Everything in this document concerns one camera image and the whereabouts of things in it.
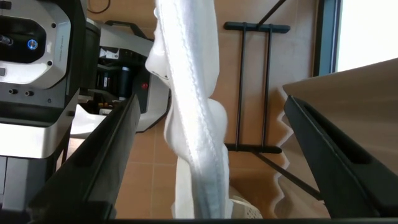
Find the window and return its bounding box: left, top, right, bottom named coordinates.
left=313, top=0, right=398, bottom=77

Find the white laundry basket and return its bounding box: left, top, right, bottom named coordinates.
left=229, top=194, right=264, bottom=219

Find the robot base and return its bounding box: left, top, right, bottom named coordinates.
left=0, top=0, right=171, bottom=215

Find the beige curtain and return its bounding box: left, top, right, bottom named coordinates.
left=273, top=57, right=398, bottom=219

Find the black clothes rack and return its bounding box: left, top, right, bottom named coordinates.
left=223, top=0, right=325, bottom=202

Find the black cable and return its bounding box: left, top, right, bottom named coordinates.
left=86, top=0, right=112, bottom=15

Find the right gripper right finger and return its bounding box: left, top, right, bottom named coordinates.
left=283, top=95, right=398, bottom=219

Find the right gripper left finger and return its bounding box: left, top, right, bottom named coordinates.
left=27, top=94, right=142, bottom=219

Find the white printed T-shirt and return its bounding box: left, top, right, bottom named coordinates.
left=144, top=0, right=234, bottom=219

